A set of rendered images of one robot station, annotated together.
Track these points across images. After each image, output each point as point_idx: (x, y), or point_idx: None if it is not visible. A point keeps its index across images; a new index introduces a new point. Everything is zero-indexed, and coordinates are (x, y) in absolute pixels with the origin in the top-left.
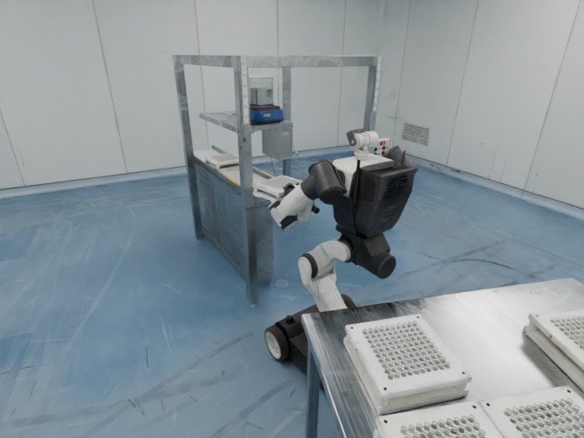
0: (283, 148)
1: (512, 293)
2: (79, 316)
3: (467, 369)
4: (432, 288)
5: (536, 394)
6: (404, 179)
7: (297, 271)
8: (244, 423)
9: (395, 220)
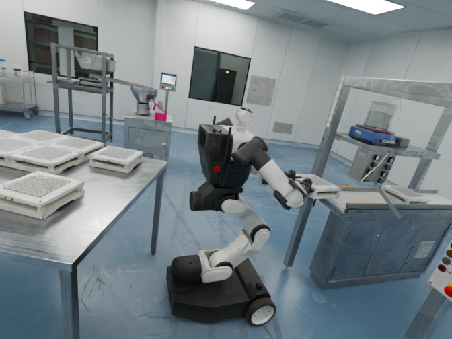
0: (355, 167)
1: (107, 213)
2: (280, 208)
3: (95, 171)
4: None
5: (63, 158)
6: (214, 144)
7: (344, 318)
8: (191, 241)
9: (208, 176)
